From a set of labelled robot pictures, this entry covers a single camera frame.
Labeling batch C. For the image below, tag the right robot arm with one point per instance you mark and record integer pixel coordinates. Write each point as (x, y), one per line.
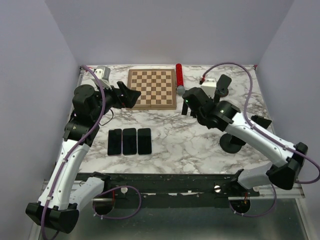
(286, 158)

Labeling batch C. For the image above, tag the black folding phone stand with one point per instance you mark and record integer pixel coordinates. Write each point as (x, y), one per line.
(261, 121)

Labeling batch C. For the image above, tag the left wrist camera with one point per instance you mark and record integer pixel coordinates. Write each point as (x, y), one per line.
(102, 73)

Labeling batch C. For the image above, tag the teal-backed phone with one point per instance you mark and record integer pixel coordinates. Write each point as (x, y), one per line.
(144, 141)

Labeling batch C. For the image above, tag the red handled microphone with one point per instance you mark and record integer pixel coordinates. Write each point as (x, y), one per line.
(180, 89)

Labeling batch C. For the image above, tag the purple-cased black phone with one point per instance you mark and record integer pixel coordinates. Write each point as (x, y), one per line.
(114, 143)

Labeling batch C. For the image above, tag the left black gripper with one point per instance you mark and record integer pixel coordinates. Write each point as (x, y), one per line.
(129, 98)

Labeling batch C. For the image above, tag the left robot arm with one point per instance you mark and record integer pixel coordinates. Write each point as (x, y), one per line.
(58, 208)

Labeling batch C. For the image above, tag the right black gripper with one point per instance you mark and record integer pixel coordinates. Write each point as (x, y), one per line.
(185, 108)

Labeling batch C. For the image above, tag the wooden chessboard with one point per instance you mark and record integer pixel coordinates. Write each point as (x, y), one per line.
(157, 88)

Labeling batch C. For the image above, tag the black round phone stand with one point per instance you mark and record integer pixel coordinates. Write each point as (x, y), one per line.
(231, 144)

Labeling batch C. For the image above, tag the black front mounting rail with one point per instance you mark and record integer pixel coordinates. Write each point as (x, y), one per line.
(162, 191)

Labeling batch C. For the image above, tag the brown round phone stand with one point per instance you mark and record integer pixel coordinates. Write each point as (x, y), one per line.
(222, 86)

